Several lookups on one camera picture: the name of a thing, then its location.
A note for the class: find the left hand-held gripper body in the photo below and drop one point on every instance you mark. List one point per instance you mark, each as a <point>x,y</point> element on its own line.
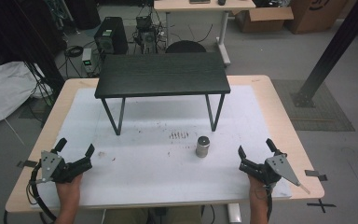
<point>74,168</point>

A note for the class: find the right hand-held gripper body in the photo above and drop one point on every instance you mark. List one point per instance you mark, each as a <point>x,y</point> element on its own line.
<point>261,172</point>

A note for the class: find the person's right hand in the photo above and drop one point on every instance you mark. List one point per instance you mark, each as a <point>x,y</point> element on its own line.
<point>257,190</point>

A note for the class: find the person's left hand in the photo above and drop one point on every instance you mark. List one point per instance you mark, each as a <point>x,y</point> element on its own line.
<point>69,190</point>

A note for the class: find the black tape strip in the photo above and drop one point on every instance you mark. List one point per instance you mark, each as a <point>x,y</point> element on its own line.
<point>315,174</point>
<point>28,163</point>

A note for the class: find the silver metal cylinder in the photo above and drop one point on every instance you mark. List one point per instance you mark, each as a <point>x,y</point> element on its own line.
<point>202,147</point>

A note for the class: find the white table leg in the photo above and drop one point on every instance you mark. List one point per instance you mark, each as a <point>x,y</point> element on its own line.
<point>234,214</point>

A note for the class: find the grey floor mat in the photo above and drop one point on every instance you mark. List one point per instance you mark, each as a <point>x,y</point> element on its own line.
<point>326,115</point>

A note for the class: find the black tape cross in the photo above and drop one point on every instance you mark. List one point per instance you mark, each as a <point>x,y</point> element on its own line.
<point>321,205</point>

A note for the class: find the person's olive trousers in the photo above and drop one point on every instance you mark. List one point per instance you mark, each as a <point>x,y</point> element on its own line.
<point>127,216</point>

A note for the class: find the white table mat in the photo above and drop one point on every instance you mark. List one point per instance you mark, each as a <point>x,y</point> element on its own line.
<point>167,177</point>

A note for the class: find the white cloth sheet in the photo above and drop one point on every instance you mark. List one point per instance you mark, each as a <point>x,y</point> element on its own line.
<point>3,90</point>

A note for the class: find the white power supply box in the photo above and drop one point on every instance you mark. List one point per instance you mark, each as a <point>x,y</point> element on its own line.
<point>87,59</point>

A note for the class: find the black desk shelf riser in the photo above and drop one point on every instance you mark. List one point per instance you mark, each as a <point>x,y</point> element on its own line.
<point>163,74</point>

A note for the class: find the black computer tower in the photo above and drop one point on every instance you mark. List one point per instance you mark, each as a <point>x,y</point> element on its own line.
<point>112,35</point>

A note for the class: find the black round chair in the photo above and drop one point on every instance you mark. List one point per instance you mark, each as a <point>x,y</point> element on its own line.
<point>185,47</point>

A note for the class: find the open cardboard box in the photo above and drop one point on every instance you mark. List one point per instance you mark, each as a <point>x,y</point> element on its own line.
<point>261,20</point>

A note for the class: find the large printed cardboard box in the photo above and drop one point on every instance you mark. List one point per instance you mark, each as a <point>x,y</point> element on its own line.
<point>317,15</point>

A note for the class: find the light wooden desk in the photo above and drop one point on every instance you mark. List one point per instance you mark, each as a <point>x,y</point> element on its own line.
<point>199,6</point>

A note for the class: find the black metal post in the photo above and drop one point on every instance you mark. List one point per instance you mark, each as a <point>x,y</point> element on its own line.
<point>332,49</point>

